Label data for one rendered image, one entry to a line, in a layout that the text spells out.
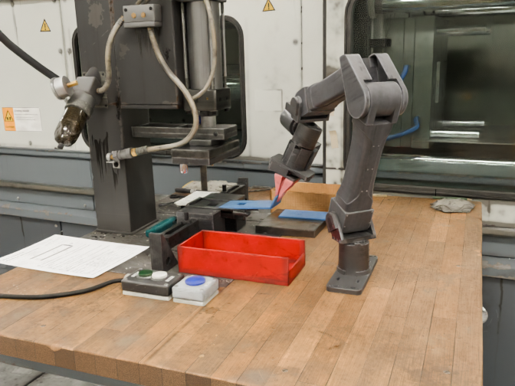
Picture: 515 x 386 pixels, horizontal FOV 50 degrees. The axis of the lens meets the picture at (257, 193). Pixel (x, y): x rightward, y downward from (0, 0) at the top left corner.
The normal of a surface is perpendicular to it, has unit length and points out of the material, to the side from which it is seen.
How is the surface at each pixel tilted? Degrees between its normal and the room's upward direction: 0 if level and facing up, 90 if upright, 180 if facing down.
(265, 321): 0
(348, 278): 0
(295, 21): 90
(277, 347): 0
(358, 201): 110
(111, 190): 90
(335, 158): 90
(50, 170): 90
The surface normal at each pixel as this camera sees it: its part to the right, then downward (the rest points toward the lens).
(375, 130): 0.36, 0.54
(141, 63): -0.37, 0.24
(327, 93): -0.92, 0.17
